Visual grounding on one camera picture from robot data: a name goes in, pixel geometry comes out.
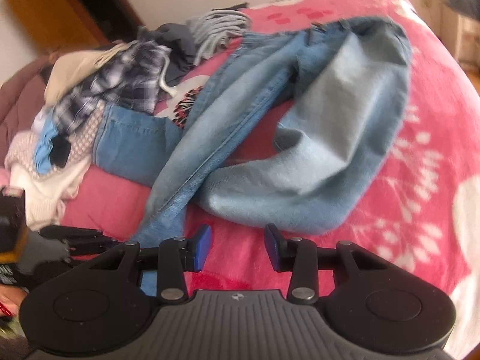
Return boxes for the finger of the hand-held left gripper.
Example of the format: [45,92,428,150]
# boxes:
[39,226,126,258]

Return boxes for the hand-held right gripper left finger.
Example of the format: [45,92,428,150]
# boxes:
[89,224,213,305]

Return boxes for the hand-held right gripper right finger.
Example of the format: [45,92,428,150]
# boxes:
[264,223,389,305]

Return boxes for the blue denim jeans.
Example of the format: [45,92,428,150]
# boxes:
[94,17,413,295]

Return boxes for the white fleece garment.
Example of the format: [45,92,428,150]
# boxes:
[9,154,92,231]

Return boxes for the light blue garment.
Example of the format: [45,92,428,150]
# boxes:
[33,125,62,175]

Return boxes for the black cloth piece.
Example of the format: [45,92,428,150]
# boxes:
[50,135,72,167]

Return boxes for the pink checked garment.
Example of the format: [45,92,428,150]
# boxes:
[5,101,107,173]

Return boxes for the mauve quilt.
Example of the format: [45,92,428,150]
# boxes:
[0,58,51,162]

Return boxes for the beige garment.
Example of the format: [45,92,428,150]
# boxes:
[44,43,130,106]

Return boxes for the pink floral blanket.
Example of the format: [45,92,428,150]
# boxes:
[60,0,480,360]

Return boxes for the dark plaid shirt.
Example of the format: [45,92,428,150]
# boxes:
[52,39,173,134]

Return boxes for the dark grey garment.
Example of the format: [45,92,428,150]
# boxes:
[155,22,197,83]

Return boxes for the wooden cabinet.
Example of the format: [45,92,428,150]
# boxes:
[4,0,145,55]

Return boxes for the grey knit garment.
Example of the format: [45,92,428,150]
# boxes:
[185,9,250,64]

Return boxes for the white water dispenser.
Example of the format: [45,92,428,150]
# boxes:
[455,11,480,70]

